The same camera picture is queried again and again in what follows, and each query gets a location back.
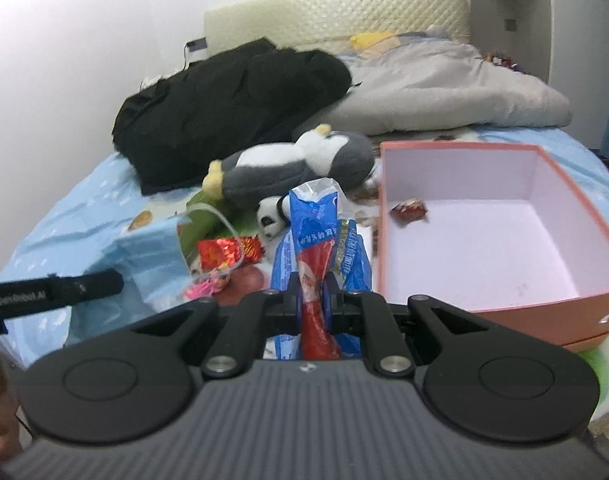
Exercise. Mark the green massage stick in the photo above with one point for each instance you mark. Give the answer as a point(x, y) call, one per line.
point(199, 224)

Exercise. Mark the red foil tea packet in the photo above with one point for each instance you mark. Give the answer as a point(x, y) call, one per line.
point(229, 252)

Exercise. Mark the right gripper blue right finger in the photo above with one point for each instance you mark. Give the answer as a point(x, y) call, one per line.
point(379, 326)

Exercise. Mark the cream padded headboard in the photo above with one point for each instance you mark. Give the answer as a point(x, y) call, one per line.
point(329, 24)

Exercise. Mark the pink cardboard box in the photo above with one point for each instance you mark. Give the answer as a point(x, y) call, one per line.
point(509, 236)

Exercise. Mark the yellow pillow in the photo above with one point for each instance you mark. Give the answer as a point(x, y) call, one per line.
point(361, 42)

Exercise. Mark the small red candy wrapper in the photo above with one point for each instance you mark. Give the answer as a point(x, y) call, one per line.
point(409, 211)

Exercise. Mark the small panda plush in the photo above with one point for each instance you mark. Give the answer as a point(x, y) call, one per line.
point(273, 216)

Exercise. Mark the blue face mask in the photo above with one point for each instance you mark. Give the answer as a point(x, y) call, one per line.
point(155, 274)

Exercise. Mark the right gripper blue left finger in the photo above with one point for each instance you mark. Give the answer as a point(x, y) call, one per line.
point(242, 330)

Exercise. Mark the fruit print table mat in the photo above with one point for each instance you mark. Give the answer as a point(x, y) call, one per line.
point(516, 229)

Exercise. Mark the grey quilt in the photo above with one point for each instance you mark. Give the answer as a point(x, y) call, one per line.
point(429, 83)

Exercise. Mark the grey white penguin plush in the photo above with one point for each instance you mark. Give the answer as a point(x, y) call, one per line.
point(247, 177)

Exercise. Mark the light blue bed sheet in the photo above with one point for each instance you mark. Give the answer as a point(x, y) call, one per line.
point(78, 230)

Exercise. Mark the black wall charger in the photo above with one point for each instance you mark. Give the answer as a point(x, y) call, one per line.
point(194, 51)

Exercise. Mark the black jacket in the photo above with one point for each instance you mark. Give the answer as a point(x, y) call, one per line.
point(253, 94)

